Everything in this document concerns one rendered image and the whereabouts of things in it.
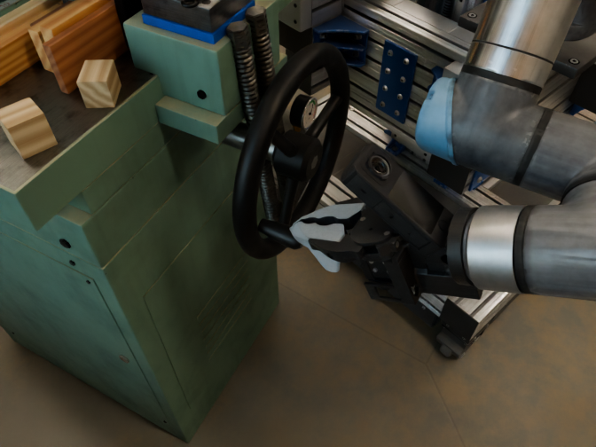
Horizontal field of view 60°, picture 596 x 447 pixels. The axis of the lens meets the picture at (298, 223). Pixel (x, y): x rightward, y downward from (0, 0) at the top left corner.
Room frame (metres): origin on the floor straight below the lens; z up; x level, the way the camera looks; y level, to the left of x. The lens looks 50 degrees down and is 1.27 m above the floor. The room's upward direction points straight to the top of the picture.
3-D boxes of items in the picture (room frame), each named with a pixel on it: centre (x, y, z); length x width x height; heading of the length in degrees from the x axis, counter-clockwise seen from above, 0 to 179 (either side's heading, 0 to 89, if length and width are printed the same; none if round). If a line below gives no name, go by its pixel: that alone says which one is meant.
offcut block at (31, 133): (0.43, 0.29, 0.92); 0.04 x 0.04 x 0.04; 41
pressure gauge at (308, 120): (0.80, -0.01, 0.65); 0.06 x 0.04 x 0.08; 152
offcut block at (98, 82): (0.51, 0.23, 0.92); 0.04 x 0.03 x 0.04; 2
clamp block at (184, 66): (0.61, 0.12, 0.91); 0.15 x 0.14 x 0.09; 152
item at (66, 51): (0.63, 0.22, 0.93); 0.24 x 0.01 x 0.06; 152
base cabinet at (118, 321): (0.72, 0.41, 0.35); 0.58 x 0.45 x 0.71; 62
